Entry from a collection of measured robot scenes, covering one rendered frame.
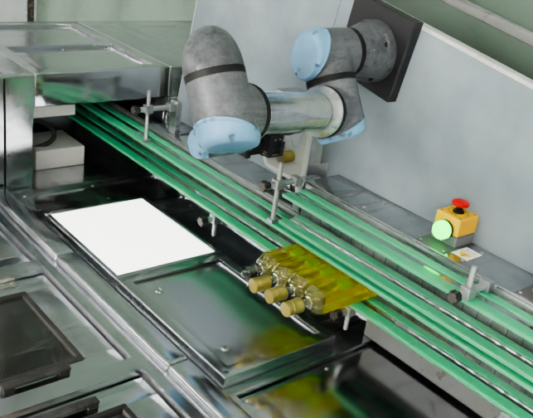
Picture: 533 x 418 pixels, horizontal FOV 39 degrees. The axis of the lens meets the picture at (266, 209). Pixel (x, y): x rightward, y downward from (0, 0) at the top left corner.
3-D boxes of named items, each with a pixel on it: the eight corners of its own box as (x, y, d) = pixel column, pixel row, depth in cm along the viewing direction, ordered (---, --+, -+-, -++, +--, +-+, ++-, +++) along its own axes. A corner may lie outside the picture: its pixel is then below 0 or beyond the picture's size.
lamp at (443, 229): (435, 233, 172) (427, 235, 171) (439, 216, 171) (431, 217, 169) (451, 241, 169) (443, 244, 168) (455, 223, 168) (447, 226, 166)
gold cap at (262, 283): (260, 284, 178) (246, 288, 175) (264, 271, 176) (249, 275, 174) (270, 292, 176) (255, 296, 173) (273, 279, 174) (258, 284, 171)
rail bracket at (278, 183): (288, 215, 202) (252, 222, 194) (297, 156, 195) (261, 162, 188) (296, 219, 200) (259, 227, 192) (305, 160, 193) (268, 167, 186)
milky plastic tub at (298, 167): (283, 160, 220) (261, 163, 215) (295, 85, 211) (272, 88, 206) (324, 182, 208) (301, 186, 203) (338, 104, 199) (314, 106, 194)
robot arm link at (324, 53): (356, 19, 173) (312, 19, 165) (368, 75, 173) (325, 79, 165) (322, 35, 183) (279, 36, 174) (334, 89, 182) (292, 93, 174)
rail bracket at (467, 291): (480, 284, 159) (441, 299, 151) (489, 254, 156) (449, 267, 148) (496, 293, 156) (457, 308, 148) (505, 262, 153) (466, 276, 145)
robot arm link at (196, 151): (207, 156, 179) (188, 162, 186) (243, 151, 186) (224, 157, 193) (200, 124, 179) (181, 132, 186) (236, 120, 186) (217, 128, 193)
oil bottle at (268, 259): (313, 255, 198) (250, 273, 184) (317, 236, 195) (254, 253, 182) (328, 265, 194) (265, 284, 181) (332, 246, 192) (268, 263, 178)
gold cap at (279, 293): (277, 295, 174) (262, 299, 171) (278, 282, 172) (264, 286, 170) (287, 302, 171) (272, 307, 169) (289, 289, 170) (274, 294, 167)
